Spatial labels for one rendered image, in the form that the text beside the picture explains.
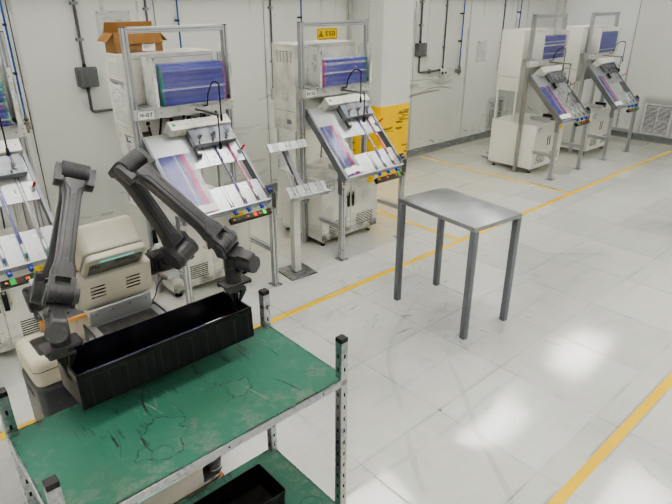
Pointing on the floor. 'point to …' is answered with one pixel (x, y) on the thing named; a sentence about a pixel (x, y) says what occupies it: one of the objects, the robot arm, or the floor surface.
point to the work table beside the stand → (445, 202)
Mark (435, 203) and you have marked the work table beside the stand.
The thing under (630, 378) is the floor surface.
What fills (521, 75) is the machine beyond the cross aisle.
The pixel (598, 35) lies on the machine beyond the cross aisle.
